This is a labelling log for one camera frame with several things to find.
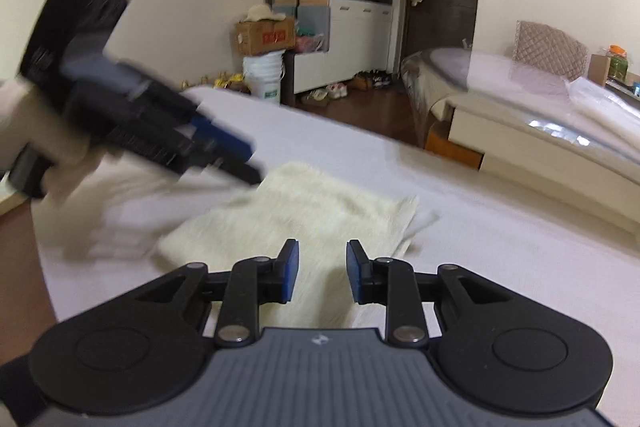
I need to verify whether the quilted beige headboard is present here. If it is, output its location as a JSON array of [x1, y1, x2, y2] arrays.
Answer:
[[512, 20, 590, 81]]

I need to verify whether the cream fluffy towel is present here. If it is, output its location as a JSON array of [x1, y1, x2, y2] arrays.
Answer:
[[156, 160, 421, 329]]

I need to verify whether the white wall cabinet unit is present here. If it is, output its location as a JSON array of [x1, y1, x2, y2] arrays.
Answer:
[[269, 0, 402, 96]]

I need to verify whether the plastic covered bed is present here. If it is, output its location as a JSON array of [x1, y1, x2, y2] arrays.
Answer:
[[399, 46, 640, 230]]

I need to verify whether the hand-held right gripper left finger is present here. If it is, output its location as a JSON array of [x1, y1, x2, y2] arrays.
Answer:
[[134, 238, 302, 348]]

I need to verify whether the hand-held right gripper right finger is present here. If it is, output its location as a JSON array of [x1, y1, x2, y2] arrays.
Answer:
[[345, 239, 507, 348]]

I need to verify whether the small brown box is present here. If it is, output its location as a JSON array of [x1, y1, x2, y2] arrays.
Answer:
[[589, 54, 611, 84]]

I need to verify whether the white plastic bucket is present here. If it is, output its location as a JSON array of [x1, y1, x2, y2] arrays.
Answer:
[[242, 51, 285, 106]]

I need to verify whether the person's left hand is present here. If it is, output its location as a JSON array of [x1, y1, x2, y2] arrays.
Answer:
[[0, 76, 103, 205]]

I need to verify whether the green jar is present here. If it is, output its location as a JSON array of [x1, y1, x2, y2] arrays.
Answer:
[[607, 45, 629, 81]]

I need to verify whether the cream sun hat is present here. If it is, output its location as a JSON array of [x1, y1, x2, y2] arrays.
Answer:
[[243, 4, 288, 24]]

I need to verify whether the yellow bundle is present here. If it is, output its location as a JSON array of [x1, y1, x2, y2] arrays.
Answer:
[[212, 71, 247, 91]]

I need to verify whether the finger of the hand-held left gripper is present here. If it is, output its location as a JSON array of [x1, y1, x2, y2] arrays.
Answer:
[[191, 113, 258, 161], [172, 141, 268, 186]]

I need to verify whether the pair of light shoes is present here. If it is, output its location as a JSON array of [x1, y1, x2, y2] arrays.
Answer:
[[304, 83, 349, 104]]

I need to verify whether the red label cardboard box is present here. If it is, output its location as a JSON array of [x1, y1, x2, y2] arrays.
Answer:
[[234, 17, 297, 57]]

